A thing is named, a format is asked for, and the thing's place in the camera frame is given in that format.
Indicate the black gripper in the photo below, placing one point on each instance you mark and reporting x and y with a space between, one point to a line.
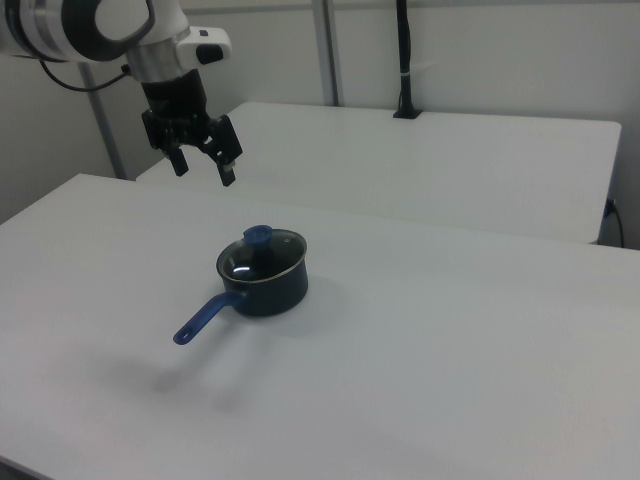
175 97

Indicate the glass lid with blue knob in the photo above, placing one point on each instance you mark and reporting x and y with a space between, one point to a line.
287 248

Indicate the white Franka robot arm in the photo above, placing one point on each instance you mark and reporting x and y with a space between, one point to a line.
165 15

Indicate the white side table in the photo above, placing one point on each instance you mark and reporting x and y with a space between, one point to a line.
400 165

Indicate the black camera pole with clamp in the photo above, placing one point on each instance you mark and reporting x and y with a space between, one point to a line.
405 50

